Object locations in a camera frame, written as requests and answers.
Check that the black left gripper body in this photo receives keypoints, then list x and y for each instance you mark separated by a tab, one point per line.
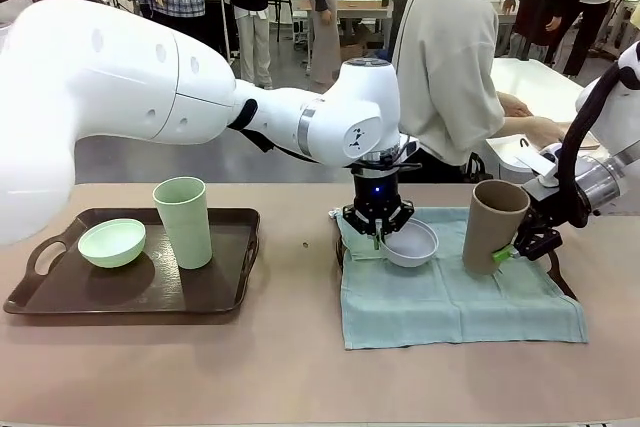
375	192

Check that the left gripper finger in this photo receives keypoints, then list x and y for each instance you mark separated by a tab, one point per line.
400	217
362	221

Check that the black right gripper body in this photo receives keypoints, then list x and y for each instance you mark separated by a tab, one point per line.
547	214

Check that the grey bowl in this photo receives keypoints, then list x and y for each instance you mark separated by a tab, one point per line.
415	247

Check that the tall brown cup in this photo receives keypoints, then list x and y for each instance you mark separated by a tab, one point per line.
487	232

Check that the tall pale green cup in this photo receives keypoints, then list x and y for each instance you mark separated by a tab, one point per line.
182	232

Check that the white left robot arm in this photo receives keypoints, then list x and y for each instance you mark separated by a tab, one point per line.
125	82

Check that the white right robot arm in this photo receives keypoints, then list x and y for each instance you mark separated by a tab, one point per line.
625	167

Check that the person's right forearm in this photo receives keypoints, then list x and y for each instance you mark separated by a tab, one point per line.
516	128

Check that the teal cloth mat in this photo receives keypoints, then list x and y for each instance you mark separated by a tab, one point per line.
450	307

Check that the person's right hand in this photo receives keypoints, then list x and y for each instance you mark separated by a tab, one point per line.
547	133

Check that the person's left hand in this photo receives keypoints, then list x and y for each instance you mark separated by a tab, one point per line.
515	107

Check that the small black hook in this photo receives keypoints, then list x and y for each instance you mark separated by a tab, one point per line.
524	142

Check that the white side table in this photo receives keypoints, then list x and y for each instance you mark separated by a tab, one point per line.
540	82

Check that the person in beige top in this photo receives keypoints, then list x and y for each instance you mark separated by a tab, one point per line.
445	72

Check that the cardboard box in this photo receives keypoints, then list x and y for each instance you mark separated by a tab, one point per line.
352	53

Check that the bystander in beige trousers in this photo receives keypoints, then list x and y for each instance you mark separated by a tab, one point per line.
322	37

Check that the background work table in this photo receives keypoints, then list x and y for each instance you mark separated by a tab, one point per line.
365	4

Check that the pale green bowl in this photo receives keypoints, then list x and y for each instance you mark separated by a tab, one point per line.
112	247

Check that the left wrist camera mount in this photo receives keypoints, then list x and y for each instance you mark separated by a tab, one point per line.
409	149

